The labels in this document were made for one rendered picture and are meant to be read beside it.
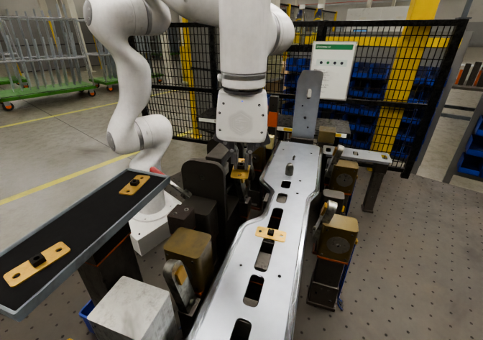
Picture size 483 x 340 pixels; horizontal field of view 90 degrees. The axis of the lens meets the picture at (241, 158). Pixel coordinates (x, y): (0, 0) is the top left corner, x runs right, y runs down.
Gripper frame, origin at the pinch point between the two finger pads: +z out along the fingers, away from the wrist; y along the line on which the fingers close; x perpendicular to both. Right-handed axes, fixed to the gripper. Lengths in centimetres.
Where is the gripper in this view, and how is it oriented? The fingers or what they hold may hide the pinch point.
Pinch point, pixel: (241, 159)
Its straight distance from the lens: 53.1
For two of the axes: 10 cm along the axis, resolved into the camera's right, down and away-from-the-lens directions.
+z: -0.2, 8.7, 4.9
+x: 1.2, -4.8, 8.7
